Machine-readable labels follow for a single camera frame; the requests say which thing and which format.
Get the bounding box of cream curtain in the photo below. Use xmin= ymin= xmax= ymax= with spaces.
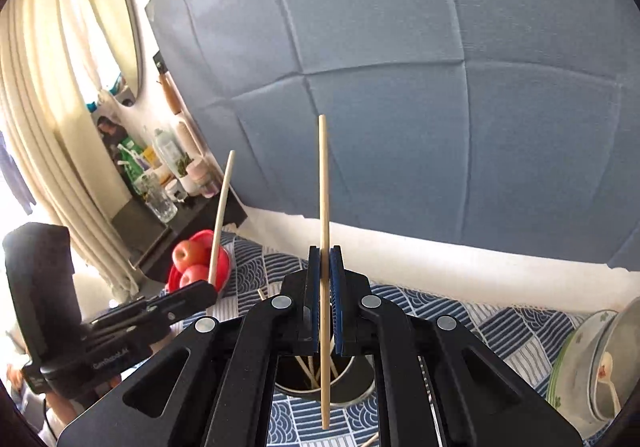
xmin=0 ymin=0 xmax=142 ymax=298

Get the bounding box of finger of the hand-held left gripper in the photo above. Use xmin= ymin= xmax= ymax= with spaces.
xmin=89 ymin=279 xmax=219 ymax=346
xmin=89 ymin=296 xmax=169 ymax=332

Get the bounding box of oval wall mirror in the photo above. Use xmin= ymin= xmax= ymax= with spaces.
xmin=86 ymin=0 xmax=145 ymax=100

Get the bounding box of green refill pack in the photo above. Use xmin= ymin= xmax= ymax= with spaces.
xmin=117 ymin=139 xmax=146 ymax=198

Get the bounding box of stack of green-rimmed plates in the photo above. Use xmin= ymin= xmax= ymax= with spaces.
xmin=546 ymin=309 xmax=621 ymax=438

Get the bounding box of pink jar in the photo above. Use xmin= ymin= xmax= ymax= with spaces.
xmin=187 ymin=158 xmax=211 ymax=193

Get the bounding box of white ceramic spoon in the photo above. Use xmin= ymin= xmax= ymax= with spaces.
xmin=597 ymin=352 xmax=621 ymax=418

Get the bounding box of single wooden chopstick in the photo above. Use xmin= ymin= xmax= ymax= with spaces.
xmin=318 ymin=115 xmax=332 ymax=430
xmin=207 ymin=150 xmax=236 ymax=284

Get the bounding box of blue patterned tablecloth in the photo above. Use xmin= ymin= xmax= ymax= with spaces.
xmin=200 ymin=232 xmax=601 ymax=447

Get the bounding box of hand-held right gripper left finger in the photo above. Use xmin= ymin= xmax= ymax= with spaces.
xmin=57 ymin=245 xmax=322 ymax=447

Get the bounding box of clear glass mug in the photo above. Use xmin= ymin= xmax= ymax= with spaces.
xmin=145 ymin=177 xmax=179 ymax=223

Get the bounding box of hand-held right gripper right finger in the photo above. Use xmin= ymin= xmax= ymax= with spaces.
xmin=329 ymin=245 xmax=583 ymax=447

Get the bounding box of framed photo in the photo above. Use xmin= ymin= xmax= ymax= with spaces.
xmin=97 ymin=116 xmax=126 ymax=148

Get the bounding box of red plastic bowl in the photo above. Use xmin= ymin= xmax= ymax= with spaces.
xmin=166 ymin=229 xmax=233 ymax=293

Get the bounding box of dark blue garment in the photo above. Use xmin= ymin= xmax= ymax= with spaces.
xmin=0 ymin=132 xmax=37 ymax=216

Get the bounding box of black cylindrical utensil holder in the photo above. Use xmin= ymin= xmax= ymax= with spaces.
xmin=275 ymin=354 xmax=376 ymax=409

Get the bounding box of wooden wall utensil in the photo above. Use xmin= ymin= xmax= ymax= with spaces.
xmin=159 ymin=72 xmax=181 ymax=116

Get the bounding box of person's left hand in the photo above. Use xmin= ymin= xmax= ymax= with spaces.
xmin=45 ymin=389 xmax=108 ymax=433

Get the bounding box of grey-blue backdrop cloth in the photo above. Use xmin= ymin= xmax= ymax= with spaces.
xmin=145 ymin=0 xmax=640 ymax=273

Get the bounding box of black side table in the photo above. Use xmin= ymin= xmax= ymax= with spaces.
xmin=110 ymin=194 xmax=248 ymax=281

